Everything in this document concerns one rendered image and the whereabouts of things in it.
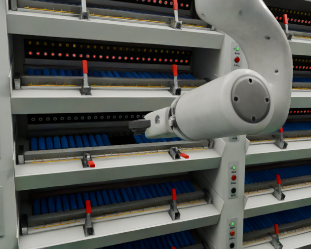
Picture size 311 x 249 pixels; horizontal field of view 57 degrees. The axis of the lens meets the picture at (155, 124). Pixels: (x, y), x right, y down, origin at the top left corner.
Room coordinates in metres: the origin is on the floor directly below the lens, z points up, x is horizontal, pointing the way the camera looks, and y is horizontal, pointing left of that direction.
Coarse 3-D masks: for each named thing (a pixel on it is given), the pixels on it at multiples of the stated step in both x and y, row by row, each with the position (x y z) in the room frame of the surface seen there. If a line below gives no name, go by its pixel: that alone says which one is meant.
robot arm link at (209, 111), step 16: (224, 80) 0.36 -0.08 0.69; (240, 80) 0.36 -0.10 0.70; (256, 80) 0.37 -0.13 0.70; (192, 96) 0.42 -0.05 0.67; (208, 96) 0.37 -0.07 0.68; (224, 96) 0.35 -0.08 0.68; (240, 96) 0.35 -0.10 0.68; (256, 96) 0.36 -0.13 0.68; (272, 96) 0.37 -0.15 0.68; (176, 112) 0.46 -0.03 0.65; (192, 112) 0.41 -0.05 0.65; (208, 112) 0.37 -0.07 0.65; (224, 112) 0.35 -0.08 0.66; (240, 112) 0.35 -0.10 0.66; (256, 112) 0.36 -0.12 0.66; (272, 112) 0.37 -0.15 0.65; (192, 128) 0.43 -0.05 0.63; (208, 128) 0.39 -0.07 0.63; (224, 128) 0.36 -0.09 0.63; (240, 128) 0.35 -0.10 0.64; (256, 128) 0.35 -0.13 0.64
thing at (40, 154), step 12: (132, 144) 0.86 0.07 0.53; (144, 144) 0.87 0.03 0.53; (156, 144) 0.88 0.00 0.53; (168, 144) 0.89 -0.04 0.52; (180, 144) 0.91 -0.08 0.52; (192, 144) 0.92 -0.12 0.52; (204, 144) 0.94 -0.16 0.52; (24, 156) 0.73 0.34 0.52; (36, 156) 0.74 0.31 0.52; (48, 156) 0.76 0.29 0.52; (60, 156) 0.77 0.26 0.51; (72, 156) 0.78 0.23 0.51
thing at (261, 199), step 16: (288, 160) 1.25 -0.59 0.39; (256, 176) 1.13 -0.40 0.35; (272, 176) 1.13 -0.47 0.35; (288, 176) 1.16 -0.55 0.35; (304, 176) 1.16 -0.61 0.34; (256, 192) 1.04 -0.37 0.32; (272, 192) 1.06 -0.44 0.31; (288, 192) 1.08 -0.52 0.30; (304, 192) 1.10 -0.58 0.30; (256, 208) 0.98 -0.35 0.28; (272, 208) 1.01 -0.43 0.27; (288, 208) 1.05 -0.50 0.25
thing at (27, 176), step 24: (24, 144) 0.82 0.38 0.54; (216, 144) 0.94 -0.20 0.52; (24, 168) 0.72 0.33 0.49; (48, 168) 0.73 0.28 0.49; (72, 168) 0.74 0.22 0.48; (96, 168) 0.76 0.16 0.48; (120, 168) 0.79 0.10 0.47; (144, 168) 0.82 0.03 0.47; (168, 168) 0.85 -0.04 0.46; (192, 168) 0.89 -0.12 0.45
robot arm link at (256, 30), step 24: (216, 0) 0.38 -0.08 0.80; (240, 0) 0.38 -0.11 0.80; (216, 24) 0.42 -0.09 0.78; (240, 24) 0.40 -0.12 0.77; (264, 24) 0.40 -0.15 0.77; (264, 48) 0.42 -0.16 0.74; (288, 48) 0.41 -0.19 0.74; (264, 72) 0.44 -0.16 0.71; (288, 72) 0.42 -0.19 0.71; (288, 96) 0.42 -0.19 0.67
